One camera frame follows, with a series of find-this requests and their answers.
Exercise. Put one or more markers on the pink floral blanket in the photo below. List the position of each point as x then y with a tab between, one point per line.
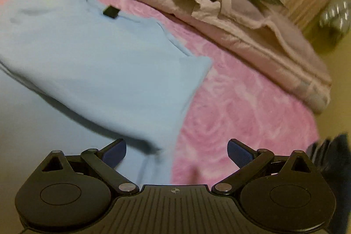
246	113

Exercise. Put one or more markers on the light blue t-shirt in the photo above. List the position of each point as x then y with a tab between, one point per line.
96	58

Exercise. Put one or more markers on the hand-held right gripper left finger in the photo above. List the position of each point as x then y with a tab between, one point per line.
115	151

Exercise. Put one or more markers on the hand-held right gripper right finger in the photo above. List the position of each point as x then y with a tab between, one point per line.
238	153

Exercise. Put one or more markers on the stack of dark folded clothes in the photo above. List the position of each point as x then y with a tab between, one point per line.
337	151

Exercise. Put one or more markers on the shiny grey object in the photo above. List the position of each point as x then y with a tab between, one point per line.
335	17

